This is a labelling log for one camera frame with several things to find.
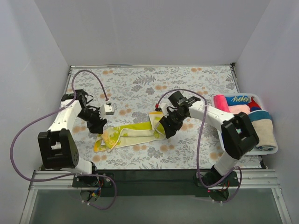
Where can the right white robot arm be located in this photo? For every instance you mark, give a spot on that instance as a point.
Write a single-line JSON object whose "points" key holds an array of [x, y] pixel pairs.
{"points": [[239, 135]]}

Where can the red blue printed towel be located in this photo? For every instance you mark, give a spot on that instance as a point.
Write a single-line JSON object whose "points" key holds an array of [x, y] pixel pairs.
{"points": [[242, 103]]}

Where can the aluminium frame rail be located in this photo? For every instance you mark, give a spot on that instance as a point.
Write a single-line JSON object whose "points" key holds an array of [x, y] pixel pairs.
{"points": [[248, 178]]}

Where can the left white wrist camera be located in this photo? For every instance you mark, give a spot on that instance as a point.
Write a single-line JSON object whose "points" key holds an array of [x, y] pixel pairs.
{"points": [[106, 110]]}

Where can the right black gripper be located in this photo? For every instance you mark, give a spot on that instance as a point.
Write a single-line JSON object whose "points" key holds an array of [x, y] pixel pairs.
{"points": [[168, 123]]}

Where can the blue beige Doraemon towel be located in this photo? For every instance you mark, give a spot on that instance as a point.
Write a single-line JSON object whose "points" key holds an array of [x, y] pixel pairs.
{"points": [[262, 123]]}

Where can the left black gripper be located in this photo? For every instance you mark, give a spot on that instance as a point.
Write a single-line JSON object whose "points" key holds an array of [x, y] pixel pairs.
{"points": [[96, 123]]}

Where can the yellow lemon print towel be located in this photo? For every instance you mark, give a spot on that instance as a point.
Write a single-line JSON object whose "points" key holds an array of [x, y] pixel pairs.
{"points": [[132, 134]]}

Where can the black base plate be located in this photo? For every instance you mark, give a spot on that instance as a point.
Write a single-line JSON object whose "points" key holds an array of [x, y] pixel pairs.
{"points": [[126, 189]]}

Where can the floral table mat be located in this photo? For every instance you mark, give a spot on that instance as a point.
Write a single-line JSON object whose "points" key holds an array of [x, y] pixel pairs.
{"points": [[134, 93]]}

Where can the pink rolled towel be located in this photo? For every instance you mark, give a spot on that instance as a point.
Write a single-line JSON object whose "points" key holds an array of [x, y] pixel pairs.
{"points": [[220, 103]]}

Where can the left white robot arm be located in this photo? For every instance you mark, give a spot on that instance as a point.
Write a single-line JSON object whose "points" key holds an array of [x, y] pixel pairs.
{"points": [[57, 146]]}

